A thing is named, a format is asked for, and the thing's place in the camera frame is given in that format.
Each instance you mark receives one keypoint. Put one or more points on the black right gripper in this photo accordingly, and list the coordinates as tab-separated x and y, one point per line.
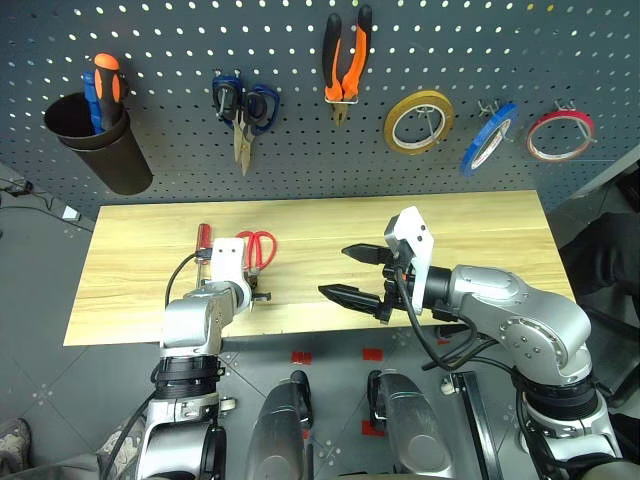
395	287

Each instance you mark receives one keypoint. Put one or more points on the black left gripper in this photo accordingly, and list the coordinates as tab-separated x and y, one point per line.
251	286

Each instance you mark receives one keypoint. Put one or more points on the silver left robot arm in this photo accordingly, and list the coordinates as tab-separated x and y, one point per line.
192	320

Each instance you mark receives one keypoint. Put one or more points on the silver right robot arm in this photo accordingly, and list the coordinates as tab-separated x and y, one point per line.
530	330

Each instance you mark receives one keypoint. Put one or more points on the dark grey perforated pegboard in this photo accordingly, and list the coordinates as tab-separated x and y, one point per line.
310	165

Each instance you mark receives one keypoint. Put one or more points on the yellow tape roll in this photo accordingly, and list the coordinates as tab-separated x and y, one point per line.
395	117

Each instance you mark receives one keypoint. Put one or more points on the blue tape roll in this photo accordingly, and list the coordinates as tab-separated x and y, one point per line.
480	145

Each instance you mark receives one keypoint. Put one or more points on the red tape roll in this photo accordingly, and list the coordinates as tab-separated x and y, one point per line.
536	130

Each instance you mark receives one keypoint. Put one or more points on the silver rounded robot shell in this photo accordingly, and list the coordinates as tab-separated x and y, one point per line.
415	430
280	435

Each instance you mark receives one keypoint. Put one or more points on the metal pliers loop hook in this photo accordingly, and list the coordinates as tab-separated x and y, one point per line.
345	101

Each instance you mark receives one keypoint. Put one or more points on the black metal stand bar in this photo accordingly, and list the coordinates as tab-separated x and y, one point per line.
480	420

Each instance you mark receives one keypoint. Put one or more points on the black cup holder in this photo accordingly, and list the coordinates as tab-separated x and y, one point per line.
117	160

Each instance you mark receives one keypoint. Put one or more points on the metal scissors peg hook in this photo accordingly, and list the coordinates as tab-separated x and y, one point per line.
223	97

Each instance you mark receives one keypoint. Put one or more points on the camouflage trouser leg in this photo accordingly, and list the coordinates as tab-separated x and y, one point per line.
122	450

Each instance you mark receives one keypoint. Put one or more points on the small white floor box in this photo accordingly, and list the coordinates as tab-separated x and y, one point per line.
70	213

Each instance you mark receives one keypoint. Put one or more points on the orange black pliers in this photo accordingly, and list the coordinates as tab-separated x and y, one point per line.
357	60

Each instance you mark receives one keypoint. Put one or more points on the person in black clothing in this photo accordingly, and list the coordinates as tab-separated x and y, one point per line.
605	255

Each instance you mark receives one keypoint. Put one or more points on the camouflage shoe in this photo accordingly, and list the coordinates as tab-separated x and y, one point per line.
14	445

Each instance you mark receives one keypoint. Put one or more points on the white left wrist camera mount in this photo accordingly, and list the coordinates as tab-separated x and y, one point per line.
227	265

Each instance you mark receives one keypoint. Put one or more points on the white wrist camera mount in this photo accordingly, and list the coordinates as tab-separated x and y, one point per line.
227	265
417	235

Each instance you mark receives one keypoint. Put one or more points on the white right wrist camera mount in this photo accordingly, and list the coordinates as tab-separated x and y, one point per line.
417	235

